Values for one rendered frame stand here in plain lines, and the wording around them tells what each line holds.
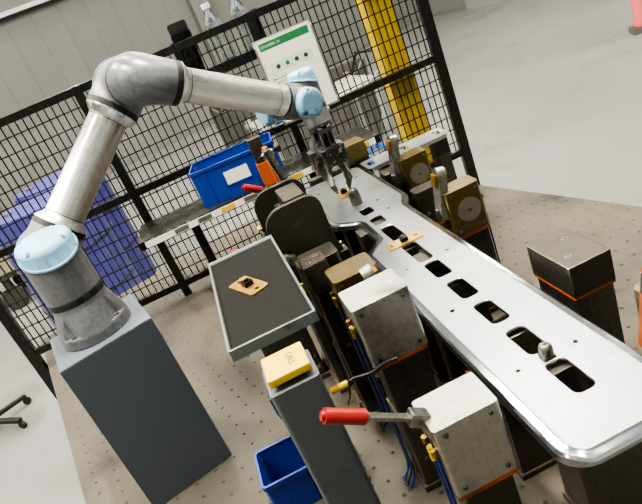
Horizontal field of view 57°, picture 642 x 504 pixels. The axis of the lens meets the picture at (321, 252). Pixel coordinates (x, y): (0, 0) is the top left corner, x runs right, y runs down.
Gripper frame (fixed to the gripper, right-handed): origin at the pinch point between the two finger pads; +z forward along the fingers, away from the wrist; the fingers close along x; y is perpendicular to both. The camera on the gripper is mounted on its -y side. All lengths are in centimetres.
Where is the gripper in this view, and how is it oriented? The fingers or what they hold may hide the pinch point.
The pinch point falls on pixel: (341, 186)
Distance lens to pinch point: 174.7
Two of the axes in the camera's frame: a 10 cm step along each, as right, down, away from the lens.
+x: 9.0, -4.3, 1.0
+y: 2.6, 3.3, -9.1
